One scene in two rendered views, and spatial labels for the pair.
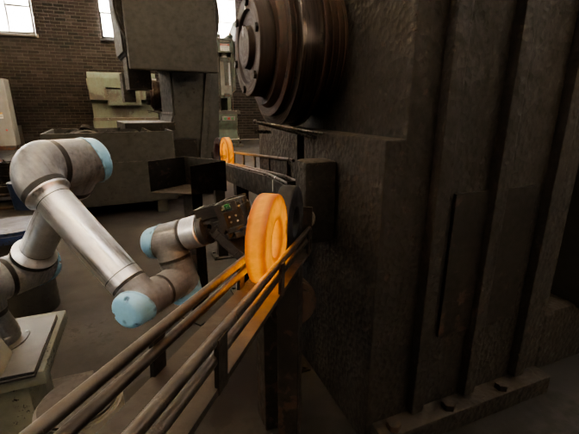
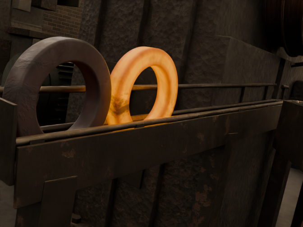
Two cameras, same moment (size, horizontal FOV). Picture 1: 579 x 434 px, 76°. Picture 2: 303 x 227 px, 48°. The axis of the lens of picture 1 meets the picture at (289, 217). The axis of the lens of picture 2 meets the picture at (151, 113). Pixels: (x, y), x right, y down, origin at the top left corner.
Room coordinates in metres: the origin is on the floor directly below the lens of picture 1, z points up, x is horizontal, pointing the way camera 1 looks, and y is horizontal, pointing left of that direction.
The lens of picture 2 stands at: (2.42, 0.93, 0.75)
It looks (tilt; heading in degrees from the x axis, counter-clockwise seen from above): 8 degrees down; 240
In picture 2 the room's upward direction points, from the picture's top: 11 degrees clockwise
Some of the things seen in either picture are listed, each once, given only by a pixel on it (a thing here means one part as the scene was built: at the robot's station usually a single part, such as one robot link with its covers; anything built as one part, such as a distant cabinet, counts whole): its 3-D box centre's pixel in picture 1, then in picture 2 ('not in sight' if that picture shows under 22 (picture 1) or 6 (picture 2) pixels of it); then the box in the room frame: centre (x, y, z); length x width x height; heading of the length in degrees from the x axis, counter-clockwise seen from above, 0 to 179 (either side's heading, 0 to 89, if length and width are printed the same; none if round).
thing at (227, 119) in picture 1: (220, 86); not in sight; (10.10, 1.78, 1.45); 2.16 x 1.16 x 2.90; 22
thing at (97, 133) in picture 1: (115, 166); not in sight; (3.56, 1.68, 0.39); 1.03 x 0.83 x 0.79; 116
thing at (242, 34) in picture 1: (252, 47); not in sight; (1.23, 0.11, 1.11); 0.28 x 0.06 x 0.28; 22
